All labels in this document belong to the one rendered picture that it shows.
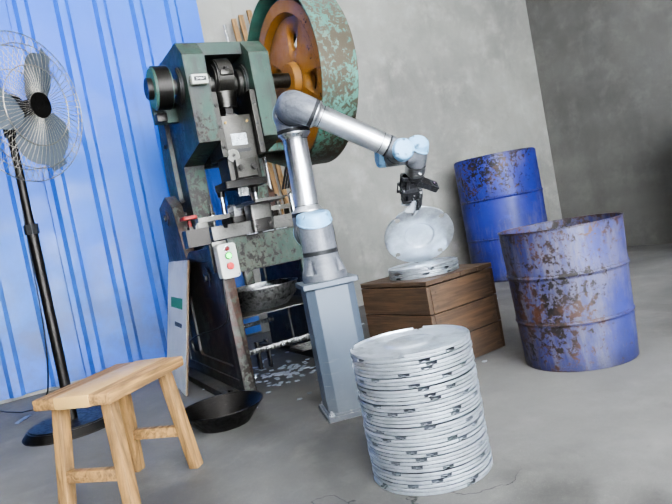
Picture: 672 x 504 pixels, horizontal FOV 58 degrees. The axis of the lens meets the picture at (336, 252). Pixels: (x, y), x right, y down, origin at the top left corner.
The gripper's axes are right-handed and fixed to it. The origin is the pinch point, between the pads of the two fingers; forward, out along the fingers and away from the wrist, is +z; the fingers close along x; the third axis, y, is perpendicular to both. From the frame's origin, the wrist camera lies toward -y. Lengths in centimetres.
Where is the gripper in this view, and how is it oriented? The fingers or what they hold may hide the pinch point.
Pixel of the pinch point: (414, 211)
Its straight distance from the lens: 245.6
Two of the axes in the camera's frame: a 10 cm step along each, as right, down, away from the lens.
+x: 2.7, 7.0, -6.6
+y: -9.6, 1.9, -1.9
